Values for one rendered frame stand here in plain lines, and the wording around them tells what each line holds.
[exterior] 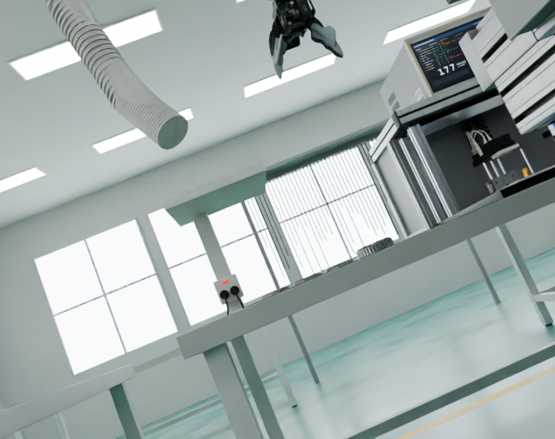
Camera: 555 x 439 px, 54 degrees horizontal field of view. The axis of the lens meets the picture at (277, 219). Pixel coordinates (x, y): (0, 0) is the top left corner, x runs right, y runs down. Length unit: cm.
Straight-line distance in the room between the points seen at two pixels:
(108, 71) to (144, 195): 571
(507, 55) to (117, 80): 192
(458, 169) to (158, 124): 120
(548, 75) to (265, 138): 753
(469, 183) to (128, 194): 681
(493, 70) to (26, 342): 796
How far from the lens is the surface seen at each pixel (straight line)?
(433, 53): 180
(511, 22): 64
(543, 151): 195
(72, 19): 276
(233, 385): 120
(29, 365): 847
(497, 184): 172
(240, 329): 115
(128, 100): 246
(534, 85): 83
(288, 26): 119
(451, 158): 183
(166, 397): 800
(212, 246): 211
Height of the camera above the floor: 72
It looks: 9 degrees up
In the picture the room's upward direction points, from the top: 23 degrees counter-clockwise
